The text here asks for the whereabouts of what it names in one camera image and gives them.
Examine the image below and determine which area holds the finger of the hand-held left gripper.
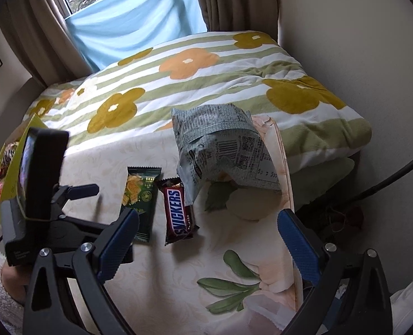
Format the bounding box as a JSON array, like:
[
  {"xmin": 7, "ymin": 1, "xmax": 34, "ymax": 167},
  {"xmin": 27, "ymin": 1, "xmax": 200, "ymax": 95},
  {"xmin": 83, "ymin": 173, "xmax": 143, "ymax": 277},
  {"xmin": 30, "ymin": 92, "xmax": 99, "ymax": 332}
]
[
  {"xmin": 53, "ymin": 183, "xmax": 100, "ymax": 217},
  {"xmin": 58, "ymin": 216, "xmax": 134, "ymax": 264}
]

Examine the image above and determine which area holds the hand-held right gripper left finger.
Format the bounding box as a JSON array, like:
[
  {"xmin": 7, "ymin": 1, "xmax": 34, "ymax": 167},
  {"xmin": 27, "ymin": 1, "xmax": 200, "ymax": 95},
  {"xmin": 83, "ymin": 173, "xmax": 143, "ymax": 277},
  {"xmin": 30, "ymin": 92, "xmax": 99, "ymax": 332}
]
[{"xmin": 22, "ymin": 209, "xmax": 141, "ymax": 335}]

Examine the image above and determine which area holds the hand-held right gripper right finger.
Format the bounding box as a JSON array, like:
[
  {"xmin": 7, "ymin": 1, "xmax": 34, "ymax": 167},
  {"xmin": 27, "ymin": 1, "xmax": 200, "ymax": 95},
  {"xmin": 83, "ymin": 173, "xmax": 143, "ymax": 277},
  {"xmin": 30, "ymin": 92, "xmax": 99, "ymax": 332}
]
[{"xmin": 277, "ymin": 209, "xmax": 394, "ymax": 335}]

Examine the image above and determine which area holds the yellow bag of snacks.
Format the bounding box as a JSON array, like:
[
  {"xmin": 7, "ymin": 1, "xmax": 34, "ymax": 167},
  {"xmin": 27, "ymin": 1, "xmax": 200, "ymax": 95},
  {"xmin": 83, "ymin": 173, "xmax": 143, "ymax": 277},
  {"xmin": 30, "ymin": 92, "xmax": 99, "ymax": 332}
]
[{"xmin": 0, "ymin": 113, "xmax": 48, "ymax": 224}]

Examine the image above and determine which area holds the dark green snack packet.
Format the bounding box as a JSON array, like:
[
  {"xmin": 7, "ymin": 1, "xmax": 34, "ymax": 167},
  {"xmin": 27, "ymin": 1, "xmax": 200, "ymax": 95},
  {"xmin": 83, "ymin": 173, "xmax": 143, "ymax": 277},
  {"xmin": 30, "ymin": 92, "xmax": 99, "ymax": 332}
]
[{"xmin": 120, "ymin": 166, "xmax": 162, "ymax": 243}]

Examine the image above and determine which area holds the brown chocolate bar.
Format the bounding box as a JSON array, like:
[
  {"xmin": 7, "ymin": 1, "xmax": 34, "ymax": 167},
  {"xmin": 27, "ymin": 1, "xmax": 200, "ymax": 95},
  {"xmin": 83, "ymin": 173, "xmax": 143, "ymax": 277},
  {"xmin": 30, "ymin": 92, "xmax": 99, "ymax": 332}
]
[{"xmin": 158, "ymin": 178, "xmax": 199, "ymax": 247}]

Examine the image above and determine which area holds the grey snack bag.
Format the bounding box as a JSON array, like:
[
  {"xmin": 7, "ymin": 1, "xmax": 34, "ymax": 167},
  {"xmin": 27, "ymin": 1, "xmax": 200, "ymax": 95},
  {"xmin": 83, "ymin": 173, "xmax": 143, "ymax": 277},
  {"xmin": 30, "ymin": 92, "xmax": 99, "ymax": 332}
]
[{"xmin": 172, "ymin": 105, "xmax": 283, "ymax": 206}]

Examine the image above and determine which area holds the brown striped snack packet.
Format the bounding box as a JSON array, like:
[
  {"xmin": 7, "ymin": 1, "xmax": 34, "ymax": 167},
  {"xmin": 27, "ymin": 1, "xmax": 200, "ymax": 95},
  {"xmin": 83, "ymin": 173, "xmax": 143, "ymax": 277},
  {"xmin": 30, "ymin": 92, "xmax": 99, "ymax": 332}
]
[{"xmin": 0, "ymin": 141, "xmax": 20, "ymax": 168}]

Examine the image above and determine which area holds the floral tablecloth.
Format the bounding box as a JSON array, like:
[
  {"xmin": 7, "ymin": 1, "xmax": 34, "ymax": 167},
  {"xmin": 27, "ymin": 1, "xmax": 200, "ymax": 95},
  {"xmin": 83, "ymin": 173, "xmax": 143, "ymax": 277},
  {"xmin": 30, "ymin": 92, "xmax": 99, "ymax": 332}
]
[{"xmin": 58, "ymin": 113, "xmax": 305, "ymax": 335}]

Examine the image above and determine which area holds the white cloth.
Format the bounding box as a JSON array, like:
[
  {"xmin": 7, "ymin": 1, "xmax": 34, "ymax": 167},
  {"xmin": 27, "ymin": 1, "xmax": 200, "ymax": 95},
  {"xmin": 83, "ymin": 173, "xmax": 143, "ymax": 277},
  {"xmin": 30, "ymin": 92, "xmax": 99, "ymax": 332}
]
[{"xmin": 390, "ymin": 262, "xmax": 413, "ymax": 335}]

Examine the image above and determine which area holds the brown curtain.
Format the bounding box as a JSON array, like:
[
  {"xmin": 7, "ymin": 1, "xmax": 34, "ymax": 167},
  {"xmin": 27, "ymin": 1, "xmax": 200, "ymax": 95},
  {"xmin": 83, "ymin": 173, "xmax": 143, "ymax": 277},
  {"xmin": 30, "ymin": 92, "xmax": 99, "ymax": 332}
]
[
  {"xmin": 4, "ymin": 0, "xmax": 92, "ymax": 89},
  {"xmin": 187, "ymin": 0, "xmax": 280, "ymax": 44}
]

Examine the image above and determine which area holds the light blue cloth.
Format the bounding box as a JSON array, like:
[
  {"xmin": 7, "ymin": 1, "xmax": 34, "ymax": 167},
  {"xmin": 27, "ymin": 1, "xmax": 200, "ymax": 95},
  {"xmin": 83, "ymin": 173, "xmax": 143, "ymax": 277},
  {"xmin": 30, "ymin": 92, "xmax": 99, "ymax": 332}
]
[{"xmin": 65, "ymin": 0, "xmax": 209, "ymax": 74}]

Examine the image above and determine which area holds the striped floral blanket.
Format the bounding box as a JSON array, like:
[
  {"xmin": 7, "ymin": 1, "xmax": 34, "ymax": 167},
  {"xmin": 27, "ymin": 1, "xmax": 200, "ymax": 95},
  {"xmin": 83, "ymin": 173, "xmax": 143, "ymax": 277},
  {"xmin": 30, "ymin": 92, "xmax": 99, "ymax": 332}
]
[{"xmin": 23, "ymin": 31, "xmax": 373, "ymax": 168}]

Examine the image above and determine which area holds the black cable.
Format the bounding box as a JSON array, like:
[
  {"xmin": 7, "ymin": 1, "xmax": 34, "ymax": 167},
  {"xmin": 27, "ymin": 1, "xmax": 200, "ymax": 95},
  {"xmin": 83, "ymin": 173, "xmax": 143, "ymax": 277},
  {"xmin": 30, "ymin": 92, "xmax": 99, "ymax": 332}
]
[{"xmin": 295, "ymin": 145, "xmax": 413, "ymax": 213}]

